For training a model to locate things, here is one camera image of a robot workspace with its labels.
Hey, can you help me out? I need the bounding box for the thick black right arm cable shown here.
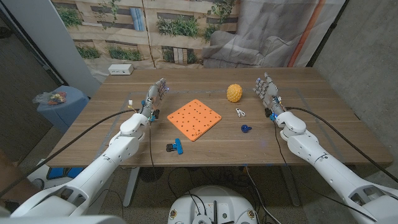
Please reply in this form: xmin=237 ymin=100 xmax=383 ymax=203
xmin=285 ymin=106 xmax=398 ymax=184

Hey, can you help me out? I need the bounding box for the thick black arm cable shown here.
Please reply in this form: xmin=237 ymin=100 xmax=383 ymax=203
xmin=285 ymin=106 xmax=398 ymax=184
xmin=0 ymin=108 xmax=138 ymax=198

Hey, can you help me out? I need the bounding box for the yellow pineapple toy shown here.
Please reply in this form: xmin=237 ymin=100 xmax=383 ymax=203
xmin=226 ymin=83 xmax=243 ymax=103

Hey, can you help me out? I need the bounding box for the thin black cable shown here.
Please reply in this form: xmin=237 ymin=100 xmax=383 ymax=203
xmin=148 ymin=120 xmax=159 ymax=187

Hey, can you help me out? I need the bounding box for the blue box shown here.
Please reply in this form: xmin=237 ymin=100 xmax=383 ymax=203
xmin=46 ymin=167 xmax=85 ymax=180

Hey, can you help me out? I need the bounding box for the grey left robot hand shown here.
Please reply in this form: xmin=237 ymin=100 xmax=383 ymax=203
xmin=140 ymin=77 xmax=169 ymax=122

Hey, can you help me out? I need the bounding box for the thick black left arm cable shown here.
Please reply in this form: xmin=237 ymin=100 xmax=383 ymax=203
xmin=0 ymin=108 xmax=138 ymax=198

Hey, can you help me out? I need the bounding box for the blue stool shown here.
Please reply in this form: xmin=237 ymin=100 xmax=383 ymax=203
xmin=36 ymin=85 xmax=90 ymax=133

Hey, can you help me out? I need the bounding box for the white power strip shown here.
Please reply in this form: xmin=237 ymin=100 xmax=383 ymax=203
xmin=108 ymin=63 xmax=134 ymax=76

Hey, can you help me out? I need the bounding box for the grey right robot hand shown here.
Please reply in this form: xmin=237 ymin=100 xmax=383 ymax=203
xmin=252 ymin=72 xmax=286 ymax=119

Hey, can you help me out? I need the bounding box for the grey partition panel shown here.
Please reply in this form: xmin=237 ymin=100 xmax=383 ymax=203
xmin=1 ymin=0 xmax=102 ymax=98

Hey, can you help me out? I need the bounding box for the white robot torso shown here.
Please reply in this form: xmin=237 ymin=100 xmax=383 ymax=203
xmin=167 ymin=185 xmax=259 ymax=224

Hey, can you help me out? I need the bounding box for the grey floor cable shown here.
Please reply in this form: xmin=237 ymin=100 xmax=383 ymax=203
xmin=244 ymin=166 xmax=282 ymax=224

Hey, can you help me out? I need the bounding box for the printed backdrop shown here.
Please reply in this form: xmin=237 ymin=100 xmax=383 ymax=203
xmin=51 ymin=0 xmax=346 ymax=83

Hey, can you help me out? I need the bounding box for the blue and black clip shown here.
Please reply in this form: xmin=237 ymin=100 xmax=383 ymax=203
xmin=165 ymin=138 xmax=184 ymax=156

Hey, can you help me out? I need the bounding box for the orange peg board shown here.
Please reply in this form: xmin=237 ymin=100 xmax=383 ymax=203
xmin=167 ymin=98 xmax=223 ymax=142

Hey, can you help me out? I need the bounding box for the white table leg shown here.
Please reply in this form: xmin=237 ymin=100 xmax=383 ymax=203
xmin=123 ymin=167 xmax=141 ymax=208

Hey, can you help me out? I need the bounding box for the clear bag of toys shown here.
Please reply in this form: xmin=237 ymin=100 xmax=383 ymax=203
xmin=32 ymin=91 xmax=68 ymax=106

